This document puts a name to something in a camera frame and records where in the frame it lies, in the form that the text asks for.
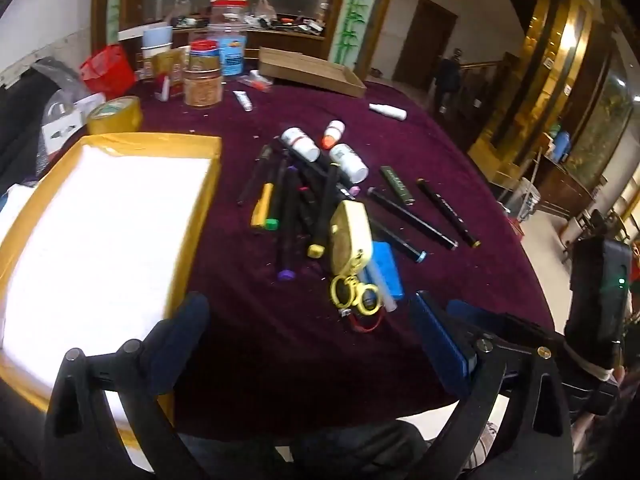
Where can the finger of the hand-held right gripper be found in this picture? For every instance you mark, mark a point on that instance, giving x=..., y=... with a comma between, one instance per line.
x=470, y=312

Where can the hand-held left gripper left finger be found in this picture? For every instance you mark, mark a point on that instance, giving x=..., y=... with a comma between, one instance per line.
x=180, y=330

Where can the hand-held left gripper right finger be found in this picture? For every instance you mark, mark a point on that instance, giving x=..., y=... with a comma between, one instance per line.
x=440, y=345

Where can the blue box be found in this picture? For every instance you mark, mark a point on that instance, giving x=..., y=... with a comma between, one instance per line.
x=387, y=270

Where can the black marker teal cap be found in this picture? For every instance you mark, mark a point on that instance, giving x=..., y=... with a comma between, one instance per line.
x=400, y=242

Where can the black art marker white print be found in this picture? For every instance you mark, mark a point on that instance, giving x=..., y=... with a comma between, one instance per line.
x=450, y=214

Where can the yellow tray with white lining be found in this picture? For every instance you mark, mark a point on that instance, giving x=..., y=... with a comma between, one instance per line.
x=100, y=240

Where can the pile of black markers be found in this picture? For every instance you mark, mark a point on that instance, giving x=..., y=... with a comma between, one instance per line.
x=287, y=220

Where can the plain white pill bottle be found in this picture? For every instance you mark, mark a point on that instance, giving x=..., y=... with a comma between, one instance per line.
x=350, y=162

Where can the white pill bottle red band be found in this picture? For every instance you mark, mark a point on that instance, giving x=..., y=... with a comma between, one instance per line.
x=300, y=144

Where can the white bucket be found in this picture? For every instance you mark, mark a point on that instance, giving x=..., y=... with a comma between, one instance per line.
x=527, y=200

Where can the blue water jug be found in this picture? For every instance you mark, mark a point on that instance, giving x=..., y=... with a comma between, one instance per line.
x=561, y=147

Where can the slim black pen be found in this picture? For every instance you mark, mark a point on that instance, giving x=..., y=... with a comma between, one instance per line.
x=252, y=175

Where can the white squeeze bottle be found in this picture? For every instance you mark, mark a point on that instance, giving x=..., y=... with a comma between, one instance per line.
x=387, y=111

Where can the white bottle orange cap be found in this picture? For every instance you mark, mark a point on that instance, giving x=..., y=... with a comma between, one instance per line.
x=334, y=134

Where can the yellow tape roll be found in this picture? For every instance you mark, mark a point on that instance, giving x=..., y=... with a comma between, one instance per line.
x=115, y=115

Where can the white cardboard packaging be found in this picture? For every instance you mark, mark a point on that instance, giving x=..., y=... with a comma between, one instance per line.
x=70, y=122

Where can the small white tube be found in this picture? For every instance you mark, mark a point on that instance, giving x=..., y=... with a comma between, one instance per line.
x=245, y=101

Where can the clear jar of orange snacks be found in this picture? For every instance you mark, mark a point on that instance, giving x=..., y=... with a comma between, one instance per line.
x=202, y=90

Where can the black bag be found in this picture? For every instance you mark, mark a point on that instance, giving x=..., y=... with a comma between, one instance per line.
x=25, y=125

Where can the small clear packet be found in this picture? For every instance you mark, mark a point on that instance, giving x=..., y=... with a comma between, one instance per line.
x=255, y=81

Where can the gold packet boxes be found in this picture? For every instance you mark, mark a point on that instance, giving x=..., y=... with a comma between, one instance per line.
x=167, y=67

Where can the red plastic bag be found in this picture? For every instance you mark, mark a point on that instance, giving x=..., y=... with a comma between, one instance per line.
x=107, y=70

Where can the brown wooden door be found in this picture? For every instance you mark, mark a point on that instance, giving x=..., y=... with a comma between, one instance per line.
x=422, y=45

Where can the red lid gold label jar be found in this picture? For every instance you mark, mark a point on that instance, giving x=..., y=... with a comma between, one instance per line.
x=204, y=57

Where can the clear plastic bag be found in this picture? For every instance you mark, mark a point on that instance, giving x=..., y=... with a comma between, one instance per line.
x=57, y=77

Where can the brown cardboard box lid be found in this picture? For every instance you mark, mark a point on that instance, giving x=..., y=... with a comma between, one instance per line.
x=310, y=72

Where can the light blue cup stack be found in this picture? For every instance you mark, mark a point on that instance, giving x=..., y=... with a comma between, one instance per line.
x=157, y=40

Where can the large clear jar blue label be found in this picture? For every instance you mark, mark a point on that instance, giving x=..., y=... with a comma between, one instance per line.
x=231, y=40

